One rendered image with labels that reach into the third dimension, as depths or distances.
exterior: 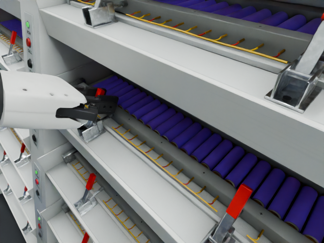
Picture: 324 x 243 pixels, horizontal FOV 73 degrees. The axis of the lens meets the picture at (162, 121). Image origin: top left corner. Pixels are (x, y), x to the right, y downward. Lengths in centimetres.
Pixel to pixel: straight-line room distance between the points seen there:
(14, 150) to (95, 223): 60
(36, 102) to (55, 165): 36
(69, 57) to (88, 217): 34
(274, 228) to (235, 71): 18
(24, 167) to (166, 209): 71
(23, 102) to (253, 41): 25
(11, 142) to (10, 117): 78
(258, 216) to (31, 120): 29
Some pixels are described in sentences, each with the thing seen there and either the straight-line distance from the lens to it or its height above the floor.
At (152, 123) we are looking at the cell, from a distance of 39.
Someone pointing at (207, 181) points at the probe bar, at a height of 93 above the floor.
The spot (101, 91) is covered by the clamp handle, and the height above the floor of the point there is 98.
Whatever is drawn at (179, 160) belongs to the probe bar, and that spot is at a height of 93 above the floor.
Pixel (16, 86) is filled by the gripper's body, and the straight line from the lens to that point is 30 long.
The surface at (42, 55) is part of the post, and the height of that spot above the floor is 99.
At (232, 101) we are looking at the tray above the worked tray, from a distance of 19.
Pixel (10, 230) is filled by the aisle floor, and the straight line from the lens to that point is 144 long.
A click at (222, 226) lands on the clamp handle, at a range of 27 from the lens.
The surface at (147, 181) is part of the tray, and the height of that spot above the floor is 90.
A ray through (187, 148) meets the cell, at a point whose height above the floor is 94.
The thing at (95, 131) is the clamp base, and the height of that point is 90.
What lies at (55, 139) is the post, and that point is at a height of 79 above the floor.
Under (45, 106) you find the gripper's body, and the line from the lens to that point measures 30.
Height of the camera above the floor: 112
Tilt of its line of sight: 26 degrees down
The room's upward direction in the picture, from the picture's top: 14 degrees clockwise
